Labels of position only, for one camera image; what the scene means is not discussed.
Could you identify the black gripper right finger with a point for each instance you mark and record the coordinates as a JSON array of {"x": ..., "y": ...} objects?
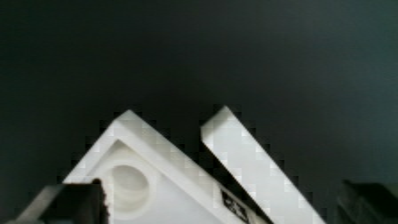
[{"x": 366, "y": 203}]

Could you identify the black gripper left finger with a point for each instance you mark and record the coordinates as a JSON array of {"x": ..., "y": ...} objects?
[{"x": 68, "y": 204}]

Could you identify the white square table top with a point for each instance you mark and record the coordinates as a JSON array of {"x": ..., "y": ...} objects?
[{"x": 160, "y": 190}]

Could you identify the white table leg with tag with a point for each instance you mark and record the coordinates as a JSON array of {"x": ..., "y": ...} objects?
[{"x": 237, "y": 212}]

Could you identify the white U-shaped obstacle fence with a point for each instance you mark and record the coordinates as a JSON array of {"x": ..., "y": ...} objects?
[{"x": 254, "y": 170}]

